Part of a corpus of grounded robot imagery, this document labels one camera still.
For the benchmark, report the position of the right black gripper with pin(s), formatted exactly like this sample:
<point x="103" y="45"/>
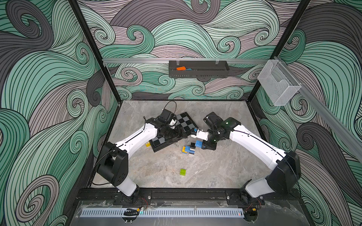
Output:
<point x="209" y="144"/>

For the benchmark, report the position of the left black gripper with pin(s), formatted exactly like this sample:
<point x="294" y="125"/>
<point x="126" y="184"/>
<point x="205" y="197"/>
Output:
<point x="177" y="135"/>

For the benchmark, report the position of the light blue long brick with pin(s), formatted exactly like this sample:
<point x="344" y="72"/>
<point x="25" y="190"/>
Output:
<point x="190" y="151"/>
<point x="200" y="144"/>

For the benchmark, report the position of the lime green square brick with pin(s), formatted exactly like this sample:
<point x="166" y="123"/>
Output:
<point x="182" y="172"/>

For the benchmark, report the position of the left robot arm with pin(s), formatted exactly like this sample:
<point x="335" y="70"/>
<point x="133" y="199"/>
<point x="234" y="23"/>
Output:
<point x="113" y="161"/>

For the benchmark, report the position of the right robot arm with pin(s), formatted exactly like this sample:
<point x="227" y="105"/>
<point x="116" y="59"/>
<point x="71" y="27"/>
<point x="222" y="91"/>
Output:
<point x="285" y="167"/>

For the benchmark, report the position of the black grey chessboard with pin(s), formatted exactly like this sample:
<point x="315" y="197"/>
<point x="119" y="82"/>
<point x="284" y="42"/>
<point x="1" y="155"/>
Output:
<point x="184" y="121"/>

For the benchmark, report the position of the orange block in tray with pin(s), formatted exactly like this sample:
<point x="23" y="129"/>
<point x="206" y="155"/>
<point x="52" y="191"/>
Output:
<point x="181" y="68"/>

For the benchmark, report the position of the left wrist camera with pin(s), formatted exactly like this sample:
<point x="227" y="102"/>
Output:
<point x="168" y="118"/>

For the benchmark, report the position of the black wall tray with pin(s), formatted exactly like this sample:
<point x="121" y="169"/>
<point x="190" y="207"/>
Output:
<point x="199" y="70"/>

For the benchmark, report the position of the clear plastic wall bin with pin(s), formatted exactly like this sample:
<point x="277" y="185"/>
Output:
<point x="278" y="82"/>

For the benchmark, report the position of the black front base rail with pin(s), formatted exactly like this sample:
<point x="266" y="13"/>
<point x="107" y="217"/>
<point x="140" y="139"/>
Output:
<point x="153" y="196"/>

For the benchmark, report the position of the aluminium rail back wall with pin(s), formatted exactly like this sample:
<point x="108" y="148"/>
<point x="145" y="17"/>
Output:
<point x="143" y="60"/>

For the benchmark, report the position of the aluminium rail wall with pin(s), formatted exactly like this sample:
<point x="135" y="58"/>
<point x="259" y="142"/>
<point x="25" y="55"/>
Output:
<point x="351" y="142"/>
<point x="143" y="60"/>

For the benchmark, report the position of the white slotted cable duct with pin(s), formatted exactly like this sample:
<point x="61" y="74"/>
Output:
<point x="165" y="213"/>

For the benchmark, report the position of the aluminium rail right wall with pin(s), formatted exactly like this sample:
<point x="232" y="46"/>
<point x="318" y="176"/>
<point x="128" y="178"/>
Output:
<point x="351" y="142"/>

